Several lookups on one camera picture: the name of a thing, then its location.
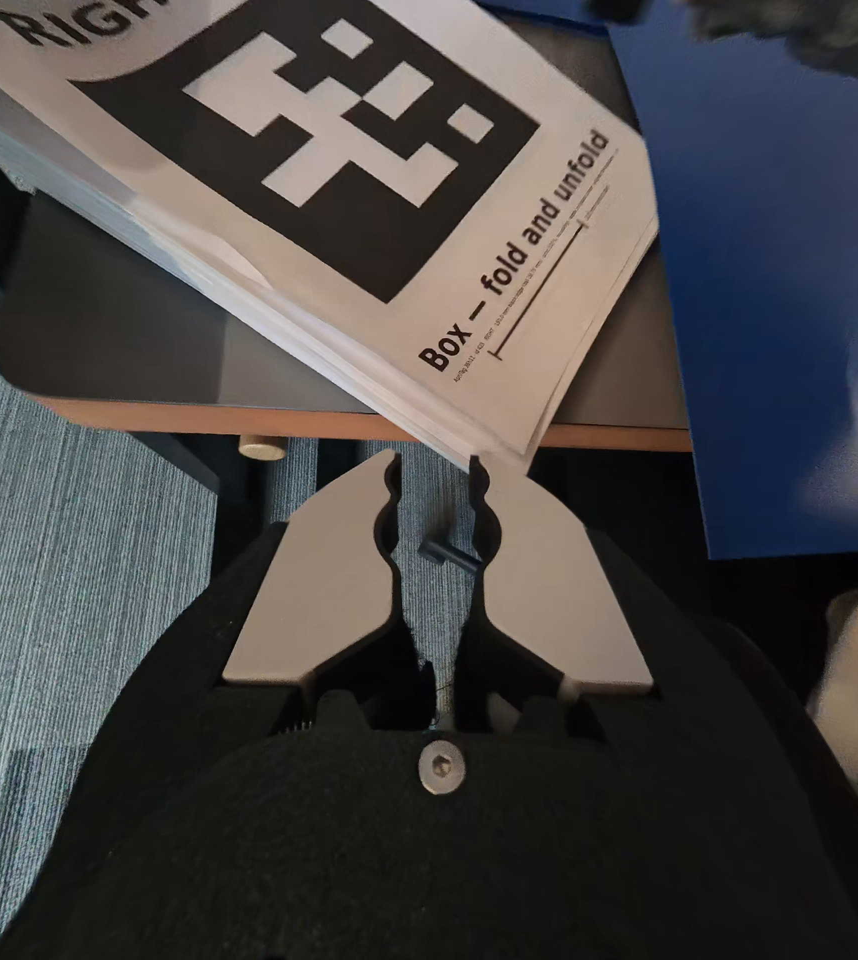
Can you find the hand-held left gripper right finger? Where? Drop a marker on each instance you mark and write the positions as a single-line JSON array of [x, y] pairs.
[[556, 592]]

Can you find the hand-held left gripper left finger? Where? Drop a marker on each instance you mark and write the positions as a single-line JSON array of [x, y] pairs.
[[316, 585]]

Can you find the blue cardboard sheet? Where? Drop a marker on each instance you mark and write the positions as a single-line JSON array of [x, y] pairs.
[[759, 300]]

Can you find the black desk leg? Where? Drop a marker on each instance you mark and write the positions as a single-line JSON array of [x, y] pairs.
[[196, 461]]

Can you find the dark desk with wooden edge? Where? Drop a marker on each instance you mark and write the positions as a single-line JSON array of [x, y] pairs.
[[136, 322]]

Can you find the small dark bolt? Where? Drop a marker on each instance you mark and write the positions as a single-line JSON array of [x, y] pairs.
[[444, 553]]

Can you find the stack of printed paper sheets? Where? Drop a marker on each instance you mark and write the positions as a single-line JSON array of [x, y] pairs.
[[474, 247]]

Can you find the dark grey fuzzy cloth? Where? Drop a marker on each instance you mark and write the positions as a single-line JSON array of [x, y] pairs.
[[811, 34]]

